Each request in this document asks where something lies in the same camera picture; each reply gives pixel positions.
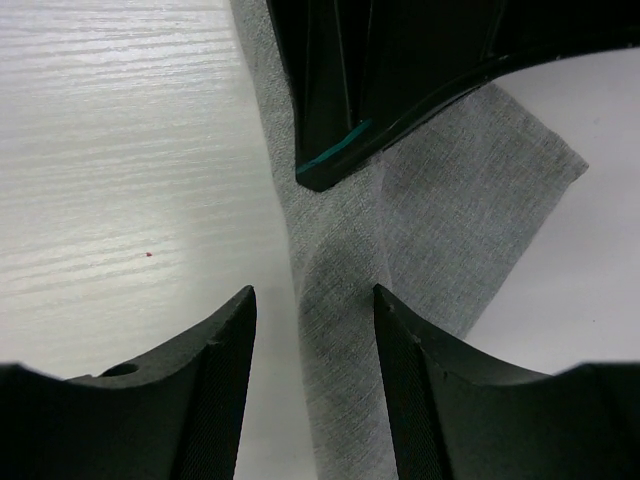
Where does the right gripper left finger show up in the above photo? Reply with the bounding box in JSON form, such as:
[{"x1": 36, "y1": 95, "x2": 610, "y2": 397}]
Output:
[{"x1": 1, "y1": 286, "x2": 256, "y2": 479}]

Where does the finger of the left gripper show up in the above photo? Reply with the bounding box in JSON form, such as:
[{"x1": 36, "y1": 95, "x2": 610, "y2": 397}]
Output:
[{"x1": 268, "y1": 0, "x2": 639, "y2": 192}]

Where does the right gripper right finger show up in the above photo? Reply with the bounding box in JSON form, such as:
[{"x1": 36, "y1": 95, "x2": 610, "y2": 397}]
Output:
[{"x1": 374, "y1": 286, "x2": 639, "y2": 479}]

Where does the grey cloth napkin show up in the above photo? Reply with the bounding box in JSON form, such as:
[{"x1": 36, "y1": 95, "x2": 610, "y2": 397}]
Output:
[{"x1": 231, "y1": 1, "x2": 588, "y2": 479}]

